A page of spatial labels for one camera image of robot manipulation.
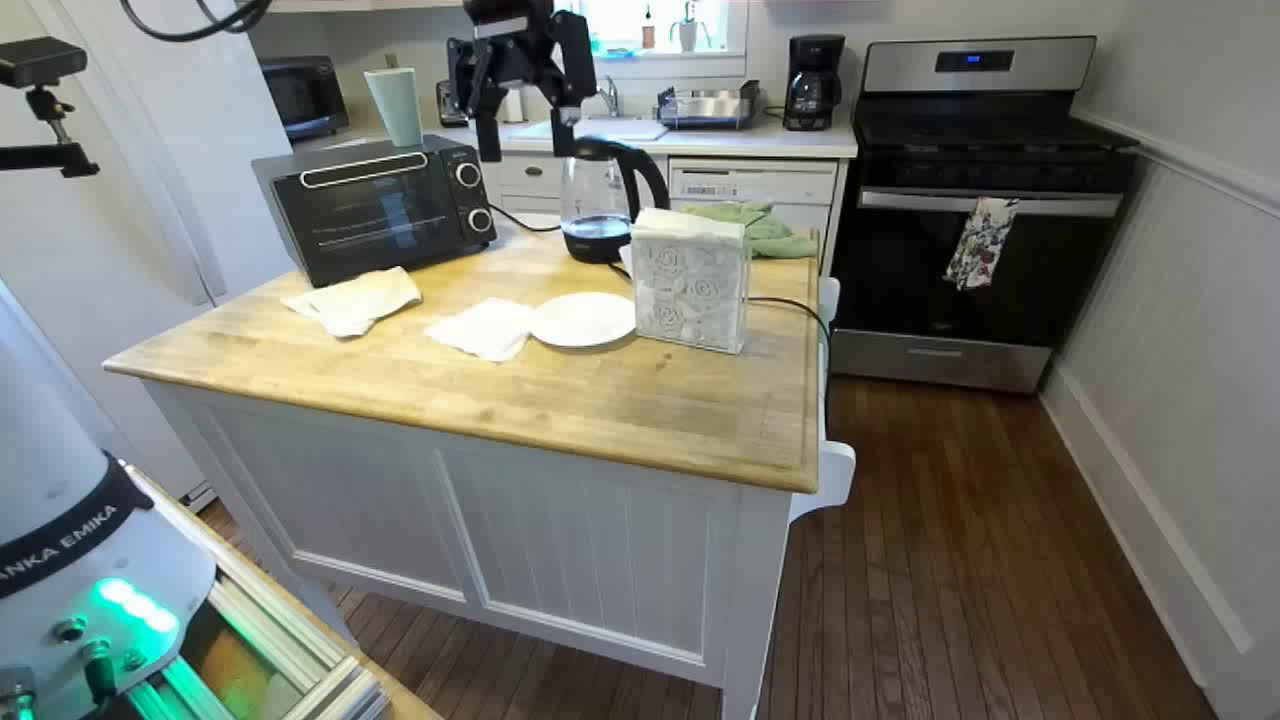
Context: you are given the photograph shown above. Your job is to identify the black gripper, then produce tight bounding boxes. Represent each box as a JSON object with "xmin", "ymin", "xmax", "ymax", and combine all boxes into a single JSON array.
[{"xmin": 448, "ymin": 0, "xmax": 596, "ymax": 161}]

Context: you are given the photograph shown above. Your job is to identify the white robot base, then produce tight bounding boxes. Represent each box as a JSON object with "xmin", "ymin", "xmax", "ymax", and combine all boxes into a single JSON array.
[{"xmin": 0, "ymin": 296, "xmax": 216, "ymax": 720}]

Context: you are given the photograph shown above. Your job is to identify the black microwave on counter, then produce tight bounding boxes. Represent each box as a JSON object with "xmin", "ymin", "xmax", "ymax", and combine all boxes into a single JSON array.
[{"xmin": 263, "ymin": 56, "xmax": 349, "ymax": 145}]

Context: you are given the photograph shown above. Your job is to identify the kitchen faucet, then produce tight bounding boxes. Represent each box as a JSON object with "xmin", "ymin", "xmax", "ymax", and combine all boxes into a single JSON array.
[{"xmin": 596, "ymin": 78, "xmax": 623, "ymax": 122}]

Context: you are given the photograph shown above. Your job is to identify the mint green cup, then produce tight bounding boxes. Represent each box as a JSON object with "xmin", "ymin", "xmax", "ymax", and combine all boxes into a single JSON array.
[{"xmin": 366, "ymin": 69, "xmax": 420, "ymax": 147}]

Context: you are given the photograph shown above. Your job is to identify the black toaster oven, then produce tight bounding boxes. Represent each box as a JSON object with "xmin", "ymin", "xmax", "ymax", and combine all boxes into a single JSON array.
[{"xmin": 252, "ymin": 136, "xmax": 495, "ymax": 289}]

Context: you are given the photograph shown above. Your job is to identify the silver toaster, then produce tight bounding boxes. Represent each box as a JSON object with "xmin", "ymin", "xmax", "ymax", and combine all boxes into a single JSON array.
[{"xmin": 655, "ymin": 82, "xmax": 759, "ymax": 133}]

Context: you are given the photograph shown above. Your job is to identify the white round plate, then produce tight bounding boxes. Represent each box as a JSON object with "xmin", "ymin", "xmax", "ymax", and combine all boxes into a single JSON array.
[{"xmin": 533, "ymin": 292, "xmax": 637, "ymax": 349}]

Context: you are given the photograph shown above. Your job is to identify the white paper napkin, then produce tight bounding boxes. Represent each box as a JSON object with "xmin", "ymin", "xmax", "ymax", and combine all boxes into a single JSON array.
[{"xmin": 430, "ymin": 302, "xmax": 533, "ymax": 362}]

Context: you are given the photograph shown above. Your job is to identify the white paper towel block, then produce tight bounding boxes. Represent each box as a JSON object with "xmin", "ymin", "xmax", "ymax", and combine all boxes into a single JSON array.
[{"xmin": 627, "ymin": 210, "xmax": 750, "ymax": 352}]

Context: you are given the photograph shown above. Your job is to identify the cream folded cloth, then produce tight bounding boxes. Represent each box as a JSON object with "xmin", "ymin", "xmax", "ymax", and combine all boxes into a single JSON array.
[{"xmin": 288, "ymin": 267, "xmax": 420, "ymax": 342}]

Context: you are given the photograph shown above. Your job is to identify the black coffee maker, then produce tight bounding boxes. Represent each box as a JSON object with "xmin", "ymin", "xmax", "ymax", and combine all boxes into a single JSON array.
[{"xmin": 783, "ymin": 38, "xmax": 843, "ymax": 133}]

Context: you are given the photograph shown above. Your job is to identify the white counter cabinets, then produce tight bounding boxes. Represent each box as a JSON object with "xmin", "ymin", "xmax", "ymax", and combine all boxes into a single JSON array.
[{"xmin": 484, "ymin": 122, "xmax": 861, "ymax": 260}]

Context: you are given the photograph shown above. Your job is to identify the green cloth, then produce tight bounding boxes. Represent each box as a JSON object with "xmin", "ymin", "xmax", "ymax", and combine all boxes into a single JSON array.
[{"xmin": 693, "ymin": 203, "xmax": 818, "ymax": 260}]

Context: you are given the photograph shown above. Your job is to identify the white kitchen island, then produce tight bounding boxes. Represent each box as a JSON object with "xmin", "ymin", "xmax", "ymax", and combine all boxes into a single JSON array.
[{"xmin": 112, "ymin": 237, "xmax": 824, "ymax": 720}]

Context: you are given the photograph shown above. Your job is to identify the stainless steel black stove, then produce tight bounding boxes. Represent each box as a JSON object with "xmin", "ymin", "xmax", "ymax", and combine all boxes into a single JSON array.
[{"xmin": 831, "ymin": 38, "xmax": 1136, "ymax": 394}]

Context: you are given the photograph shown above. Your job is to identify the patterned hanging dish towel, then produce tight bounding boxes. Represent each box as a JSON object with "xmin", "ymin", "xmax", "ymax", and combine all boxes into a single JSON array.
[{"xmin": 946, "ymin": 198, "xmax": 1016, "ymax": 292}]

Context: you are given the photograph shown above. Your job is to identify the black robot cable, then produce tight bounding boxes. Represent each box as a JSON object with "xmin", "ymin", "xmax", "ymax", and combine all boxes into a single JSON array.
[{"xmin": 115, "ymin": 0, "xmax": 277, "ymax": 48}]

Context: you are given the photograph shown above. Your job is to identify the black camera on tripod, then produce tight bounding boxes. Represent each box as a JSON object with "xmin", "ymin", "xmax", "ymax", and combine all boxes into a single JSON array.
[{"xmin": 0, "ymin": 38, "xmax": 98, "ymax": 175}]

